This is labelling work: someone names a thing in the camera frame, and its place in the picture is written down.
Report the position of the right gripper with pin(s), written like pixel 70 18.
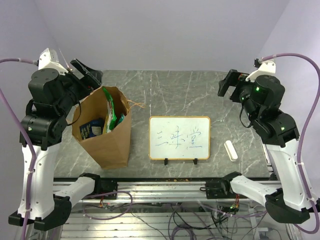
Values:
pixel 231 79

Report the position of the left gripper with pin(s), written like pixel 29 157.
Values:
pixel 92 78

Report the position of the green Chuba chips bag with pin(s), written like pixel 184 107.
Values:
pixel 110 119

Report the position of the dark blue snack bag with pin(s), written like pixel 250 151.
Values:
pixel 91 129

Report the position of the brown paper bag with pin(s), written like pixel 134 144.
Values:
pixel 109 150

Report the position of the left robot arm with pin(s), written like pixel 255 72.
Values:
pixel 54 92

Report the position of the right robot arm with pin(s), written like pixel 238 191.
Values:
pixel 261 100

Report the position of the teal snack packet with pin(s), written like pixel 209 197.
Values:
pixel 119 120

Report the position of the white board eraser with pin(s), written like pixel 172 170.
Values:
pixel 231 152

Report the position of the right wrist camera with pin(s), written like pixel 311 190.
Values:
pixel 263 67

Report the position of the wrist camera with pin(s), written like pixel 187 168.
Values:
pixel 263 67
pixel 49 59

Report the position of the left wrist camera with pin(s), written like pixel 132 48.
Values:
pixel 49 59

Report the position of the small whiteboard with frame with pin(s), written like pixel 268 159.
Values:
pixel 179 138

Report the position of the aluminium rail frame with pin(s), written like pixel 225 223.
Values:
pixel 169 209

